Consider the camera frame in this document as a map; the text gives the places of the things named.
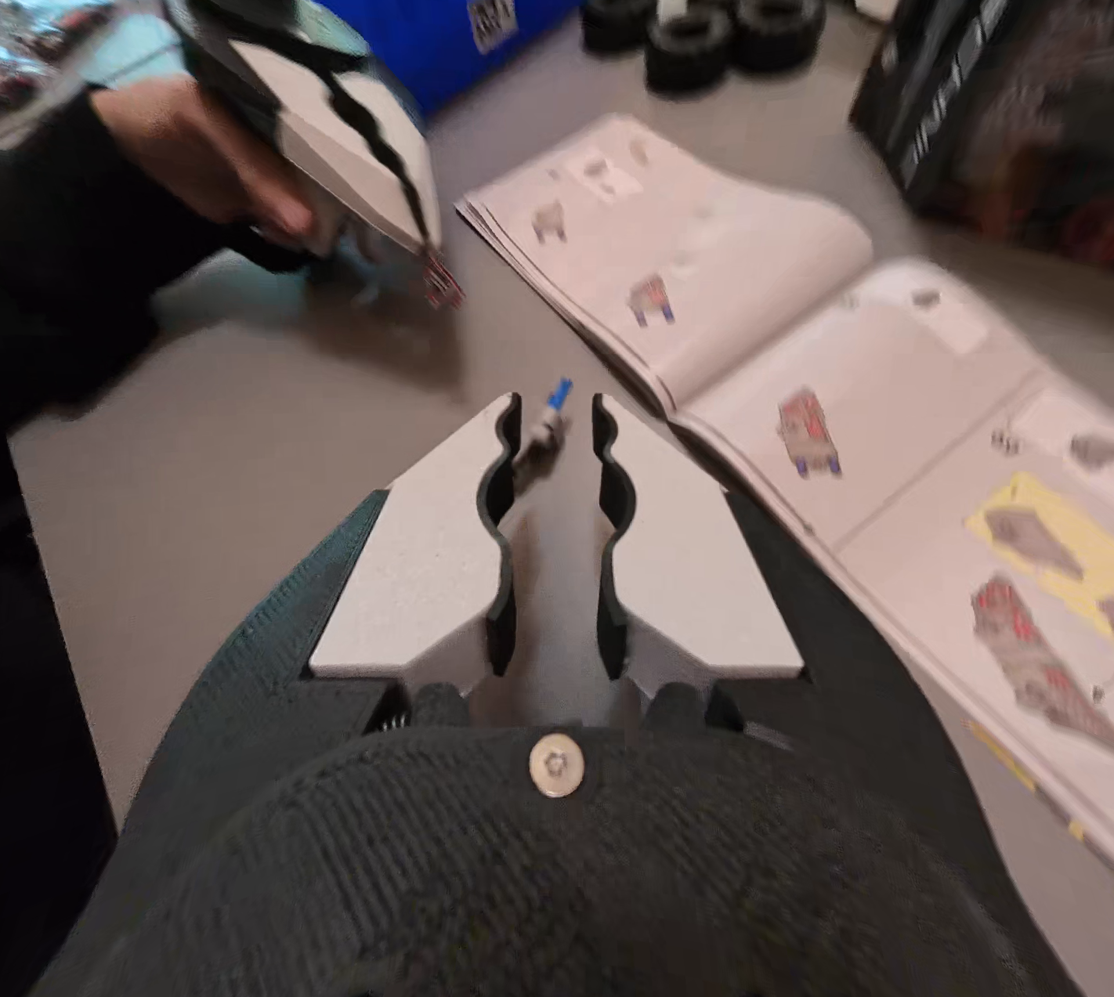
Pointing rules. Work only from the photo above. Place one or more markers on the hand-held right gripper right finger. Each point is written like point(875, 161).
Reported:
point(687, 579)

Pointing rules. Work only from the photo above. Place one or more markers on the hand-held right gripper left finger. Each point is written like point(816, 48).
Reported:
point(418, 570)

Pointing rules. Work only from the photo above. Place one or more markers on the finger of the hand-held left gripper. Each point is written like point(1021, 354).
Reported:
point(322, 135)
point(405, 144)

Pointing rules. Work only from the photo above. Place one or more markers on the grey toy part blue pin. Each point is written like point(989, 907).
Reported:
point(544, 427)

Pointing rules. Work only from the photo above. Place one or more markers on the open instruction booklet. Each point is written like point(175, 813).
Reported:
point(766, 274)

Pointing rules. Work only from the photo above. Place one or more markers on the person's left forearm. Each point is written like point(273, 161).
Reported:
point(61, 248)

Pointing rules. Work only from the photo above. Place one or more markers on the grey desk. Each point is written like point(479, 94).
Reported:
point(261, 448)

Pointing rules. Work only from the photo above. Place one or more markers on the person's black sweatshirt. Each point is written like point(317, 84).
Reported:
point(43, 710)

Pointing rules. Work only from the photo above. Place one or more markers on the black toy set box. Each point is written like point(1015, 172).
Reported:
point(1001, 57)

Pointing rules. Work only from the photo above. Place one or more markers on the person's left hand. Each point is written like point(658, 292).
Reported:
point(200, 153)

